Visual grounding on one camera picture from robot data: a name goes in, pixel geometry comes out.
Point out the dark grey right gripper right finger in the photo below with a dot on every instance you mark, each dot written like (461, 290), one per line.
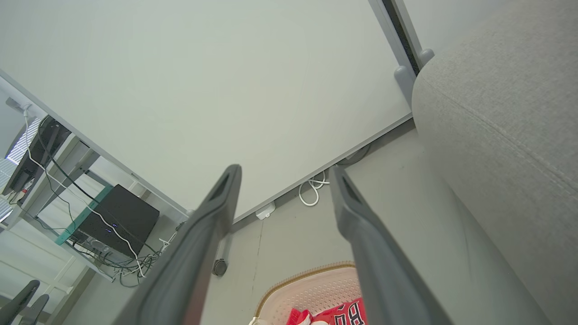
(379, 271)

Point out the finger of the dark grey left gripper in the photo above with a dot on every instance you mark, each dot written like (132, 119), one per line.
(37, 311)
(20, 304)

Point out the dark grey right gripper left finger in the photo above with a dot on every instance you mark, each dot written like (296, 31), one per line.
(189, 253)

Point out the red basketball jersey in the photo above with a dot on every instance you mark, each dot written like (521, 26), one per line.
(343, 314)

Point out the grey fabric sofa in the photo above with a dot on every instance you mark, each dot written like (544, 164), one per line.
(510, 158)

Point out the cream plastic laundry basket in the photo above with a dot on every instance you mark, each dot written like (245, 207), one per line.
(311, 289)

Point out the black computer box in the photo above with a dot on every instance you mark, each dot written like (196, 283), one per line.
(119, 219)

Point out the small white power adapter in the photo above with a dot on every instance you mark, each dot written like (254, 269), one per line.
(265, 211)

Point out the teal shelf board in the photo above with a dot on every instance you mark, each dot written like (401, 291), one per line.
(83, 215)

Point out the black monitor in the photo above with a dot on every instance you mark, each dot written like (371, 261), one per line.
(34, 158)

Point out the large white partition panel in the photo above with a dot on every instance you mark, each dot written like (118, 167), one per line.
(203, 90)

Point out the white frame desk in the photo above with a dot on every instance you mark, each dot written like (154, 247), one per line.
(83, 155)

